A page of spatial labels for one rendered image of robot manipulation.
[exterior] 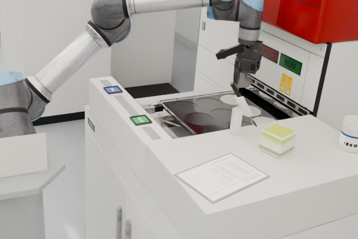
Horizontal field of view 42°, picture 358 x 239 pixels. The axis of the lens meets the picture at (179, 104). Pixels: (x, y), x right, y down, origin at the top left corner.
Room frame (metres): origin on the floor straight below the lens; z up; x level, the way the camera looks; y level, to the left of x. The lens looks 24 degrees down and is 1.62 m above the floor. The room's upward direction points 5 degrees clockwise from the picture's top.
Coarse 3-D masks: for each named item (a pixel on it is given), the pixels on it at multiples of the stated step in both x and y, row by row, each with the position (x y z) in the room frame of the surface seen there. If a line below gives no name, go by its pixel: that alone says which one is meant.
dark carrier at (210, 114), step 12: (204, 96) 1.71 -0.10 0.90; (216, 96) 1.72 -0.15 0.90; (168, 108) 1.57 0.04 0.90; (180, 108) 1.58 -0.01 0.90; (192, 108) 1.59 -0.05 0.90; (204, 108) 1.59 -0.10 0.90; (216, 108) 1.60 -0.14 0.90; (228, 108) 1.61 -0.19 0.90; (192, 120) 1.48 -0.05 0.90; (204, 120) 1.49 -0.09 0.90; (216, 120) 1.50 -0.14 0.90; (228, 120) 1.51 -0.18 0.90; (204, 132) 1.40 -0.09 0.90
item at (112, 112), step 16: (96, 80) 1.64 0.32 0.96; (112, 80) 1.65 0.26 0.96; (96, 96) 1.57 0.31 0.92; (112, 96) 1.50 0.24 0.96; (128, 96) 1.51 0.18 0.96; (96, 112) 1.57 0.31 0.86; (112, 112) 1.42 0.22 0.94; (128, 112) 1.39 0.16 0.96; (144, 112) 1.39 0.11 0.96; (112, 128) 1.41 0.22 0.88; (128, 128) 1.29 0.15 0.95; (144, 128) 1.28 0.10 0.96; (160, 128) 1.28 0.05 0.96; (128, 144) 1.28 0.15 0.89; (144, 144) 1.18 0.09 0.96; (128, 160) 1.28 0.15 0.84; (144, 160) 1.17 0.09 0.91
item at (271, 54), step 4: (264, 48) 1.73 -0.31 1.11; (268, 48) 1.71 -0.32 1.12; (264, 52) 1.73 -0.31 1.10; (268, 52) 1.71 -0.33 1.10; (272, 52) 1.69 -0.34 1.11; (276, 52) 1.67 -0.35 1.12; (268, 56) 1.71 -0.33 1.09; (272, 56) 1.69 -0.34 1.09; (276, 56) 1.67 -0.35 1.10; (272, 60) 1.68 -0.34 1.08
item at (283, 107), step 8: (240, 88) 1.84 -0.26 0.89; (248, 88) 1.77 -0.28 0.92; (256, 88) 1.73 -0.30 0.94; (264, 96) 1.68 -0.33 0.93; (272, 96) 1.66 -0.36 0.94; (256, 104) 1.73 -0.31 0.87; (272, 104) 1.63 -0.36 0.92; (280, 104) 1.60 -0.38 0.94; (288, 112) 1.55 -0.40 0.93; (296, 112) 1.53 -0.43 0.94
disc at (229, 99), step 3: (222, 96) 1.72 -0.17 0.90; (225, 96) 1.73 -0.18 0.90; (228, 96) 1.73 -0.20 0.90; (231, 96) 1.73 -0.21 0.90; (234, 96) 1.73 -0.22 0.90; (222, 99) 1.70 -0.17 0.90; (225, 99) 1.70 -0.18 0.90; (228, 99) 1.70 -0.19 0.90; (231, 99) 1.70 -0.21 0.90; (234, 99) 1.71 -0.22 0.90; (225, 102) 1.67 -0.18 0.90; (228, 102) 1.67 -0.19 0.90; (231, 102) 1.67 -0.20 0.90; (234, 102) 1.67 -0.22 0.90
